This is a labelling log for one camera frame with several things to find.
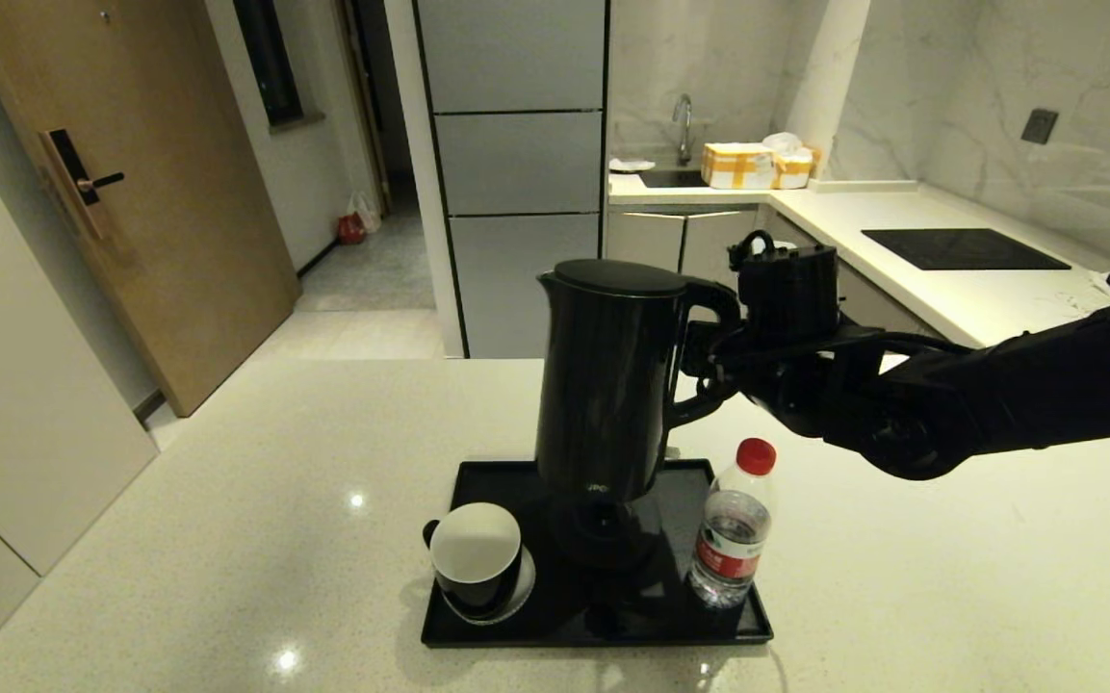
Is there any black electric kettle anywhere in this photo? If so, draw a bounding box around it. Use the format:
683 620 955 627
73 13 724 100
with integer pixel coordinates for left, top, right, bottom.
534 258 744 503

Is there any clear plastic water bottle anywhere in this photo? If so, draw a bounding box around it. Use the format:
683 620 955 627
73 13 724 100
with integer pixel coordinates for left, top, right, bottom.
688 437 778 609

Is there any black cup white inside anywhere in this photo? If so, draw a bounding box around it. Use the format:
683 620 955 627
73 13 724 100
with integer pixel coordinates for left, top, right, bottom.
423 501 525 621

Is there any black round kettle base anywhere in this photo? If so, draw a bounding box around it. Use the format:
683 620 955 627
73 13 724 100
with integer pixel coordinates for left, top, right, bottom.
549 496 661 575

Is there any grey counter drawer cabinet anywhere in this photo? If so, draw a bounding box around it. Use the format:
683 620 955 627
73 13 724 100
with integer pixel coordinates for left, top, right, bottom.
762 210 962 355

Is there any small box with yellow tape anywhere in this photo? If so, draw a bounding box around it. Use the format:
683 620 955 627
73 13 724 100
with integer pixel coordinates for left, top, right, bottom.
770 147 820 189

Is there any grey sink base cabinet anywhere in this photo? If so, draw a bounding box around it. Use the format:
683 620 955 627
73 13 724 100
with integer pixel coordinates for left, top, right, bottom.
603 207 758 290

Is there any large box with yellow tape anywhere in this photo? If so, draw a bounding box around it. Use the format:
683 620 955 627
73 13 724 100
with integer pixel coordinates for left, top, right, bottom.
700 142 773 190

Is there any black induction cooktop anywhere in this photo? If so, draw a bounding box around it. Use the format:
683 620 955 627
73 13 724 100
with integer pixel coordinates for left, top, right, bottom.
860 227 1073 270

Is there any chrome sink faucet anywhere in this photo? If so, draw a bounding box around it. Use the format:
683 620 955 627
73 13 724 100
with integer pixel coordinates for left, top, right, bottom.
672 93 694 167

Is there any tall grey cabinet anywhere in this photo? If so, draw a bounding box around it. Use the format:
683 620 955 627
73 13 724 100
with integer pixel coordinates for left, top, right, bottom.
412 0 608 359

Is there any round white coaster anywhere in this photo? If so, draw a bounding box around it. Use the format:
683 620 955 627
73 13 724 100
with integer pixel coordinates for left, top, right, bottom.
439 542 537 626

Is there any black rectangular tray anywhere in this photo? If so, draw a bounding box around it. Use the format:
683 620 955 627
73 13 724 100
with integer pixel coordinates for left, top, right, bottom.
422 460 774 648

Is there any dark window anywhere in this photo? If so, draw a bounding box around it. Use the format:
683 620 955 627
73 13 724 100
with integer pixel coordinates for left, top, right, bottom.
232 0 306 128

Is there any brown wooden door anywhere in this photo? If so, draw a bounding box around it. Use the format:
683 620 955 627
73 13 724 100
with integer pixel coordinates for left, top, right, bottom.
0 0 300 418

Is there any black electronic door lock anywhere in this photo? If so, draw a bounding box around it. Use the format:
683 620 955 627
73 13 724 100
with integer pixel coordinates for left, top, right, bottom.
40 129 126 241

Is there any white side cabinet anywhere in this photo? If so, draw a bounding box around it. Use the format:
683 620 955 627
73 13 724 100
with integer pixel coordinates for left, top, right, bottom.
0 168 159 665

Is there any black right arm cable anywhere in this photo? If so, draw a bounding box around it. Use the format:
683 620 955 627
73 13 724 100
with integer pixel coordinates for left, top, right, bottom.
728 229 777 270

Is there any black power cord with plug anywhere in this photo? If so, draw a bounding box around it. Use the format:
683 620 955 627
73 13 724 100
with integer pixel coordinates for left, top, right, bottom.
581 573 629 637

